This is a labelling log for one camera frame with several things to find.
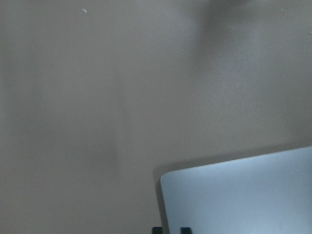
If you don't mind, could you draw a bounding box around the grey laptop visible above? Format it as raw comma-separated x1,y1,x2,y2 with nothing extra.
160,147,312,234

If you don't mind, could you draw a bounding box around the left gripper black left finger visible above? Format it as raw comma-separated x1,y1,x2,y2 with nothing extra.
151,227,164,234

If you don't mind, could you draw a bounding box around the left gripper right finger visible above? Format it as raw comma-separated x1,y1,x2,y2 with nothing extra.
180,227,191,234

